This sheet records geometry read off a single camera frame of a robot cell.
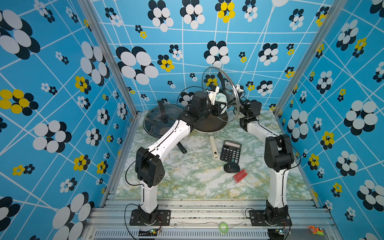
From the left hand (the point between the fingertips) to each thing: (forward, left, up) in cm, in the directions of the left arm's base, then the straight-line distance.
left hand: (228, 102), depth 75 cm
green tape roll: (-49, +3, -37) cm, 61 cm away
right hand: (+5, +2, +3) cm, 6 cm away
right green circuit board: (-51, -22, -38) cm, 68 cm away
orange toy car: (-50, -40, -34) cm, 73 cm away
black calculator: (-9, -7, -35) cm, 36 cm away
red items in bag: (-24, -10, -36) cm, 44 cm away
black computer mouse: (-19, -5, -34) cm, 40 cm away
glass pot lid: (+12, +42, -26) cm, 50 cm away
